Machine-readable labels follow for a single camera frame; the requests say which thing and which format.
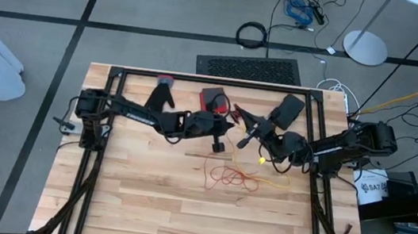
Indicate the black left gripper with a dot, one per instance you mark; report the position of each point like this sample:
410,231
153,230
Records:
206,124

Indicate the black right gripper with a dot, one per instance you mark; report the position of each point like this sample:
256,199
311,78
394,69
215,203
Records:
268,134

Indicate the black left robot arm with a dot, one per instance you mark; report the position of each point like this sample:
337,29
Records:
133,113

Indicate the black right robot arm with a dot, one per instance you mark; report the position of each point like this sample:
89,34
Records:
341,147

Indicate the red box with dark lid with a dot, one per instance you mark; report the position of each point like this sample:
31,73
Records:
209,98

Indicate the black pouch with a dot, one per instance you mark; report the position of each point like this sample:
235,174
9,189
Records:
290,109

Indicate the yellow tape band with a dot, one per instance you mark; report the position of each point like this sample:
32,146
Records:
262,160

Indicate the black floor vent grate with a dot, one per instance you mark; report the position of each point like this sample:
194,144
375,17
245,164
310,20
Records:
249,68

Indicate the black glove with red cuff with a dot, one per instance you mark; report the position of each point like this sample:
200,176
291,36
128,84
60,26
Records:
159,97

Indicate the black power strip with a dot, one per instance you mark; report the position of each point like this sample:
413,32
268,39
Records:
317,13

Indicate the silver lamp stand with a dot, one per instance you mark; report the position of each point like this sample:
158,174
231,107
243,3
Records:
365,48

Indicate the small black box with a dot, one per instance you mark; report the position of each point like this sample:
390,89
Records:
402,186

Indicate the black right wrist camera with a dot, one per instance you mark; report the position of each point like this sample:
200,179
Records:
242,143

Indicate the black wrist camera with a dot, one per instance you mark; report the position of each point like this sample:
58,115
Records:
242,143
218,147

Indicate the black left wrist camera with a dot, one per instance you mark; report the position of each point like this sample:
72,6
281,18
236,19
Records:
218,147

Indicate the black metal table frame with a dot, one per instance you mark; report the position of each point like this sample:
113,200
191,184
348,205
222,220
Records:
138,71

